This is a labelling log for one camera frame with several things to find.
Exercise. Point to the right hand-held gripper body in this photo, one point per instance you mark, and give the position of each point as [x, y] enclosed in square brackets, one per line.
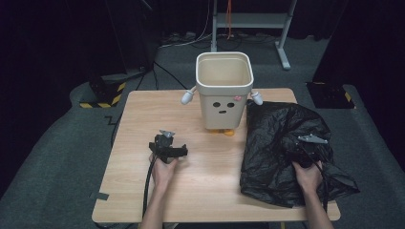
[307, 152]

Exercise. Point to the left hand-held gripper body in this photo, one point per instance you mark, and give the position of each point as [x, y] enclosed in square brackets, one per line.
[164, 144]

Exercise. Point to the black garbage bag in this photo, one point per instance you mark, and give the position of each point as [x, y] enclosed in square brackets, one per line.
[270, 152]

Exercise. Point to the beige trash bin with face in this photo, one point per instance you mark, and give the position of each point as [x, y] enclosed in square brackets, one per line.
[223, 114]

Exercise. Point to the person's right hand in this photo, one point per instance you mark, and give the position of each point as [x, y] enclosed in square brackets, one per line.
[307, 179]

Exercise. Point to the person's left hand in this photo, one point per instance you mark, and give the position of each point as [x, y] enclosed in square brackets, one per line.
[163, 173]

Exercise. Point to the black yellow striped stand base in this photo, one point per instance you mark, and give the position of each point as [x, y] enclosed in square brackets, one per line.
[108, 95]
[331, 95]

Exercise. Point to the grey tape piece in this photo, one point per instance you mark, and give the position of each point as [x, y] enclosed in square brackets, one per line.
[99, 196]

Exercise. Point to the grey metal stand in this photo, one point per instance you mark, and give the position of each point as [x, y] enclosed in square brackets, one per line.
[251, 20]

